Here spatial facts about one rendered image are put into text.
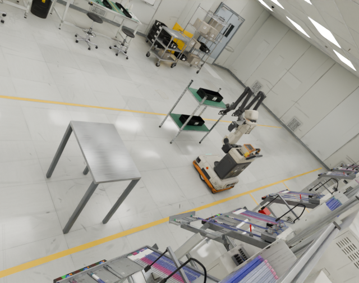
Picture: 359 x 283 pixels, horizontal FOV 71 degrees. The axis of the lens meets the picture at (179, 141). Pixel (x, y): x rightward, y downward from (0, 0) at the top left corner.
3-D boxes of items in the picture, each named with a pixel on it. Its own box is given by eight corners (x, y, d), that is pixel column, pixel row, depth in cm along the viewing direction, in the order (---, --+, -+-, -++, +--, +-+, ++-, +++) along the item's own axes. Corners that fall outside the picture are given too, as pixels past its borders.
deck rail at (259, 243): (206, 227, 246) (206, 221, 246) (207, 227, 248) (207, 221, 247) (279, 255, 199) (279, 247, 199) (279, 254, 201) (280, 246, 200)
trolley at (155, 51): (144, 55, 712) (161, 23, 664) (162, 58, 788) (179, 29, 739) (156, 67, 698) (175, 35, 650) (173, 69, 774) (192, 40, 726)
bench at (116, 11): (47, 12, 560) (59, -25, 521) (116, 36, 694) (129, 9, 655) (58, 29, 526) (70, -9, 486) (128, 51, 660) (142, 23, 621)
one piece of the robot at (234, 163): (233, 181, 449) (266, 150, 409) (216, 185, 408) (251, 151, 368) (222, 167, 464) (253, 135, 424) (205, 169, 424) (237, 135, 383)
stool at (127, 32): (104, 45, 601) (114, 24, 574) (118, 46, 646) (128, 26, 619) (120, 59, 594) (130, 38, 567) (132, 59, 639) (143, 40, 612)
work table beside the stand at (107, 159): (86, 172, 300) (113, 123, 261) (106, 223, 266) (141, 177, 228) (45, 174, 267) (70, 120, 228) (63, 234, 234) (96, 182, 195)
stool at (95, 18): (70, 34, 541) (81, 7, 511) (92, 41, 580) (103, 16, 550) (78, 47, 519) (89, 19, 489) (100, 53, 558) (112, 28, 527)
